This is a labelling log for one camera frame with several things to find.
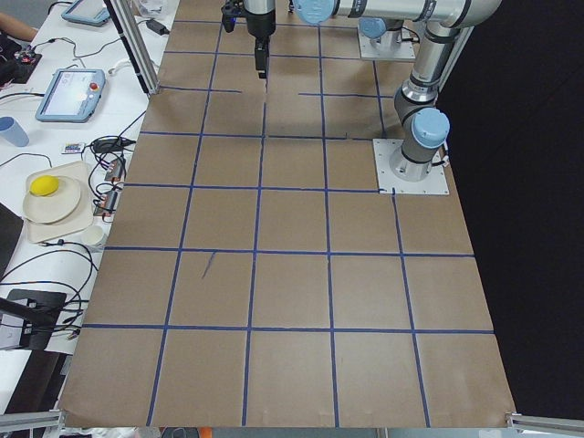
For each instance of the far teach pendant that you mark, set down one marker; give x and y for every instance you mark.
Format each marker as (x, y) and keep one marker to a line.
(87, 12)

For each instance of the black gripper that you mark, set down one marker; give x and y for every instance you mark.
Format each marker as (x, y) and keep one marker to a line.
(259, 26)

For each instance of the aluminium frame post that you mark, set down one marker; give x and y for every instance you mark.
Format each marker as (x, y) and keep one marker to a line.
(137, 45)

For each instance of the near teach pendant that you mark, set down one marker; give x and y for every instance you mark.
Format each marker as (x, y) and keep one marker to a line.
(72, 95)

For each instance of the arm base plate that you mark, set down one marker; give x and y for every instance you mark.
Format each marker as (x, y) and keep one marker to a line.
(403, 54)
(397, 175)

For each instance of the teach pendant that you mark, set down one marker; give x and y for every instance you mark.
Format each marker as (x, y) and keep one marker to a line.
(87, 12)
(72, 95)

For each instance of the beige plate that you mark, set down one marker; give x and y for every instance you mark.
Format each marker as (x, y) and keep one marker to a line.
(52, 208)

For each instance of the beige tray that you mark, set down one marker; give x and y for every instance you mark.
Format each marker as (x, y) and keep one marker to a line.
(78, 220)

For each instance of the white paper cup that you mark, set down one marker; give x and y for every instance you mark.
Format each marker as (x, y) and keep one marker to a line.
(94, 238)

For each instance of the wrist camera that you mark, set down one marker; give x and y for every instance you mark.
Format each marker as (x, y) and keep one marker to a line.
(231, 11)

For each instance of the light blue plastic cup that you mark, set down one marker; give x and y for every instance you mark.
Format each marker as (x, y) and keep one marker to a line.
(11, 131)

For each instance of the yellow lemon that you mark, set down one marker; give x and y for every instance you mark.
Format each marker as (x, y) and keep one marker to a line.
(44, 185)

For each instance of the black power adapter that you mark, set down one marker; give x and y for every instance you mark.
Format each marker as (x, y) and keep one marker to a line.
(157, 27)

